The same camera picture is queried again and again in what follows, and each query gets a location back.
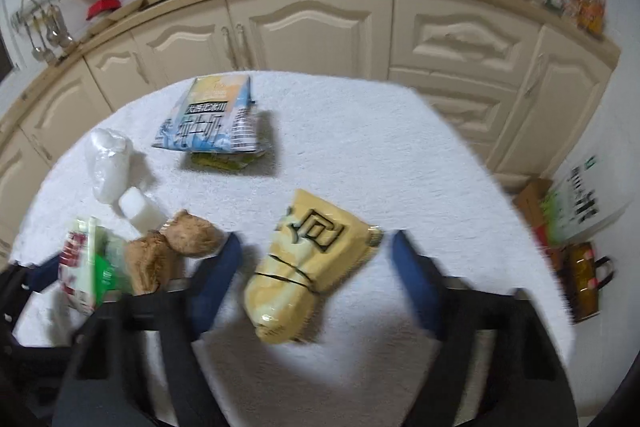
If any metal utensil rack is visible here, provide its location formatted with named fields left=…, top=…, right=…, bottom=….
left=10, top=0, right=62, bottom=26

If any brown cardboard box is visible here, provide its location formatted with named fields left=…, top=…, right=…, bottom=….
left=514, top=178, right=554, bottom=229

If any white green rice bag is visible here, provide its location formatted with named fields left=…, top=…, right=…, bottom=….
left=544, top=146, right=632, bottom=244

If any clear plastic bag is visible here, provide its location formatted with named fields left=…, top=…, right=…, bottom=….
left=89, top=127, right=134, bottom=204

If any red pot lid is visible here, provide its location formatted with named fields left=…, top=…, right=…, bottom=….
left=85, top=0, right=123, bottom=22

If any red green white packet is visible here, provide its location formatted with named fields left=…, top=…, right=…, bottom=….
left=57, top=217, right=134, bottom=314

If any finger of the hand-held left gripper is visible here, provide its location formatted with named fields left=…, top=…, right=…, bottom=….
left=25, top=252, right=68, bottom=296

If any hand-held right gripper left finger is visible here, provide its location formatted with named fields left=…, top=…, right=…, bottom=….
left=52, top=232, right=244, bottom=427

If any brown bread piece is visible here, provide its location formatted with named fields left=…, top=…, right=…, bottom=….
left=124, top=229, right=184, bottom=296
left=159, top=209, right=225, bottom=258

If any cream cabinet drawer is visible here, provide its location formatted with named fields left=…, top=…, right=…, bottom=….
left=390, top=67, right=523, bottom=140
left=390, top=0, right=544, bottom=76

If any table with white towel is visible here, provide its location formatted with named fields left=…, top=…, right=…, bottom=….
left=10, top=71, right=577, bottom=427

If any white foam block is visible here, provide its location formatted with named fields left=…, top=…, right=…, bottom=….
left=118, top=186, right=164, bottom=231

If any yellow snack packet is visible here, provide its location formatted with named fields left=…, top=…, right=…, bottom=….
left=243, top=188, right=385, bottom=346

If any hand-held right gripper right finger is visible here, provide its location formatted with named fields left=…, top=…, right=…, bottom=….
left=391, top=231, right=579, bottom=427

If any orange label bottle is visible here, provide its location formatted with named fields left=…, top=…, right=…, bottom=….
left=577, top=0, right=608, bottom=38

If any steel hanging spoon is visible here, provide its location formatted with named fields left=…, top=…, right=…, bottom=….
left=57, top=6, right=74, bottom=48
left=46, top=7, right=61, bottom=48
left=31, top=23, right=47, bottom=61

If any cream base cabinet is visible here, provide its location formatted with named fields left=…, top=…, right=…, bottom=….
left=0, top=0, right=622, bottom=260

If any blue white snack packet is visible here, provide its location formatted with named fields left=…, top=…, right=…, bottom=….
left=152, top=74, right=274, bottom=156

